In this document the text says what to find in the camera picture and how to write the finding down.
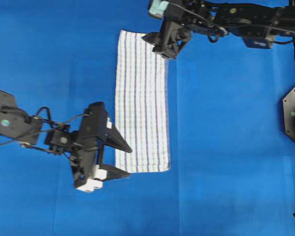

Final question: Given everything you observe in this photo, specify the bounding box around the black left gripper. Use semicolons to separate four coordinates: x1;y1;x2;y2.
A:
44;102;132;193

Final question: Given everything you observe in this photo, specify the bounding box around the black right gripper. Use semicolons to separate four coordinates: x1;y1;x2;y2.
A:
142;0;211;59

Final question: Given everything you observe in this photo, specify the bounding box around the blue white striped towel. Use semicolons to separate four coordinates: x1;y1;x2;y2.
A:
115;30;171;173

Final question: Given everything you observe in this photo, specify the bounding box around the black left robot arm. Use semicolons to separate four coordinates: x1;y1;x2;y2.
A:
0;90;132;193

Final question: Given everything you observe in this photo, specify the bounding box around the blue table cloth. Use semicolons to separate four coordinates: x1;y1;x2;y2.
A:
0;0;295;236

